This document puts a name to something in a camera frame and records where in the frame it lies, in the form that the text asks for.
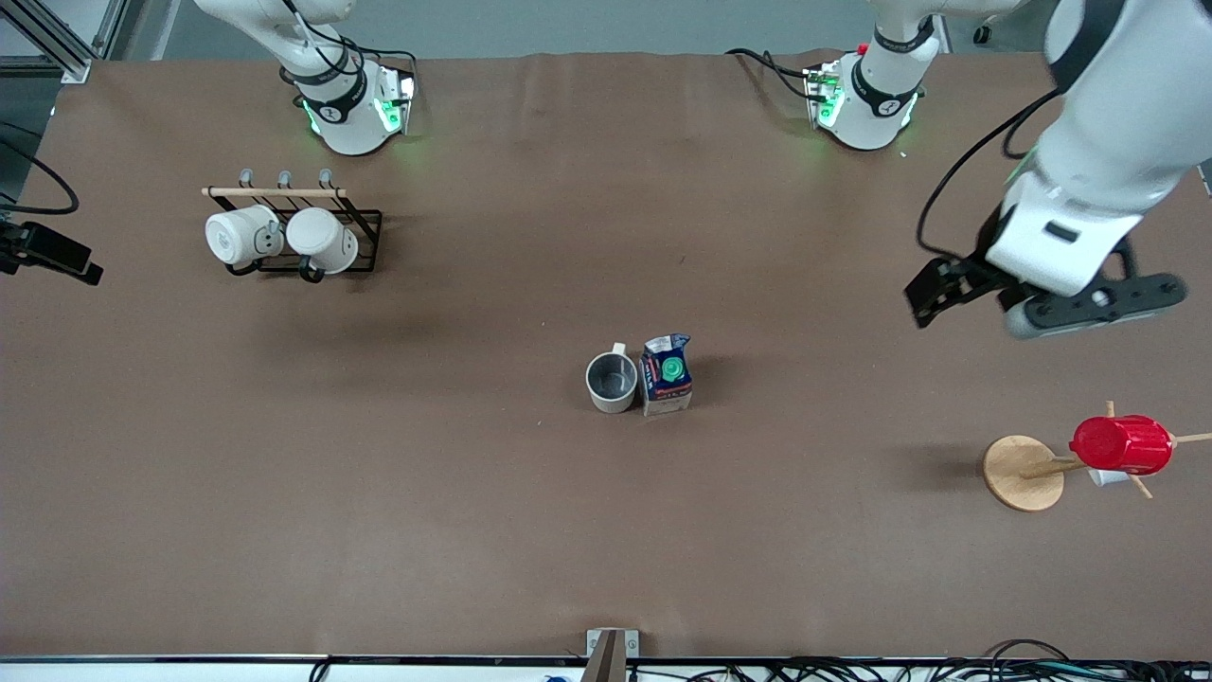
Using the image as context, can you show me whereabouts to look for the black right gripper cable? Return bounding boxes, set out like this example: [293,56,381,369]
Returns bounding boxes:
[0,142,80,216]

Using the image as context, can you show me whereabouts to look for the black left arm base cable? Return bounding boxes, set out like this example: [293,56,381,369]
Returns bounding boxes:
[724,47,827,103]

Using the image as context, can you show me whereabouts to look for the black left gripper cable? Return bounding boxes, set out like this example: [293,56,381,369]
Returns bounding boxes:
[916,90,1061,262]

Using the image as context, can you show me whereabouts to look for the aluminium frame profile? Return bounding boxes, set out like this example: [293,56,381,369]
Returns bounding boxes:
[0,0,143,84]

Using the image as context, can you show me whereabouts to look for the white mug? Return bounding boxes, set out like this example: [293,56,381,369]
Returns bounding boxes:
[285,207,360,276]
[205,206,285,267]

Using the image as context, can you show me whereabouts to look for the grey mug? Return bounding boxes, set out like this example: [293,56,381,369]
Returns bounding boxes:
[585,343,639,414]

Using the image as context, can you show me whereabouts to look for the red ribbed cup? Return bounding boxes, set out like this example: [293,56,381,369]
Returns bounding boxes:
[1070,415,1175,476]

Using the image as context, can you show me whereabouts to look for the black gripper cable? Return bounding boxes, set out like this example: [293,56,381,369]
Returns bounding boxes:
[916,90,1061,262]
[0,142,80,216]

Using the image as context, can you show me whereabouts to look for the metal table edge bracket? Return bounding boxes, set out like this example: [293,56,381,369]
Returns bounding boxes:
[585,628,640,682]

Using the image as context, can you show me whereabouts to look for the wooden mug tree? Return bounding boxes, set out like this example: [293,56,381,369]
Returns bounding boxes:
[983,401,1212,512]

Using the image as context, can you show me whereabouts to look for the black right arm base cable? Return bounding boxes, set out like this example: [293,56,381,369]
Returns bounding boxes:
[279,28,419,96]

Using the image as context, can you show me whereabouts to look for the black arm base cable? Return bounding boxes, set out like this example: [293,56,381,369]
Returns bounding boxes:
[279,28,419,96]
[724,47,827,103]

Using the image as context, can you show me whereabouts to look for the black wire mug rack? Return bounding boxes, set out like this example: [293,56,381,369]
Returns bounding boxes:
[201,169,383,283]

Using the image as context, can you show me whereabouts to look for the blue milk carton green cap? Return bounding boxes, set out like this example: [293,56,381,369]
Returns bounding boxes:
[639,333,694,418]

